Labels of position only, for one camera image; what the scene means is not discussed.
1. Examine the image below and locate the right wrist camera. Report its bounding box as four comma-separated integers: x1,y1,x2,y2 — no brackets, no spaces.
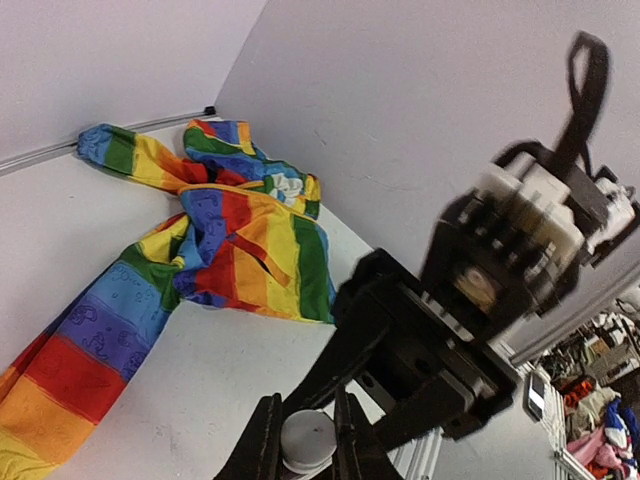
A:
420,141,639,343

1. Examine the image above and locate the pile of clothes in bin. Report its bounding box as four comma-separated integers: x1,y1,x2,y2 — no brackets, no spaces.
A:
563,379,639,479

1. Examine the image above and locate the rainbow striped jacket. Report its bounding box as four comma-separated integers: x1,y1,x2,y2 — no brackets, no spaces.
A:
1,119,335,479

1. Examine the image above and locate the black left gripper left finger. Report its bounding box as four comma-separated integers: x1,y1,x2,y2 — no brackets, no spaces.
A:
214,393,283,480

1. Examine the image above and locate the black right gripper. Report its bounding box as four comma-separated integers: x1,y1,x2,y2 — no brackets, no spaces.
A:
283,249,518,451

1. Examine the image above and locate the aluminium table frame rail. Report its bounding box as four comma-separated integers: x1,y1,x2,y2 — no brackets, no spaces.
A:
1,99,638,479

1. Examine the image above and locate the black smartphone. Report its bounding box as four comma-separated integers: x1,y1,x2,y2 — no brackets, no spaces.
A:
524,372,546,422

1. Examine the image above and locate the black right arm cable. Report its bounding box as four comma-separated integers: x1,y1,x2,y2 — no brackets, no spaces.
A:
549,30,614,181

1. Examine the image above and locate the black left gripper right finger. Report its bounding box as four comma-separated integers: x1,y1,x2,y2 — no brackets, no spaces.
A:
332,387,400,480

